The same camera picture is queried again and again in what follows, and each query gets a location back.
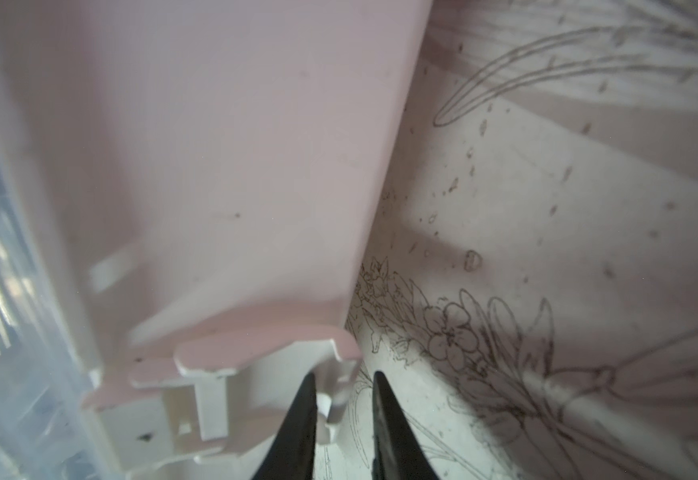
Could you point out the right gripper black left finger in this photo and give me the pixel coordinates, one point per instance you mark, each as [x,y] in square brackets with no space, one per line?
[292,452]

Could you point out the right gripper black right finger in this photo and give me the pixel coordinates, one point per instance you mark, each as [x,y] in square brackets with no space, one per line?
[398,454]

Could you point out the white clear-lid toolbox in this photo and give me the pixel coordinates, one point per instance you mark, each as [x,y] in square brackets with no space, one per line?
[186,193]

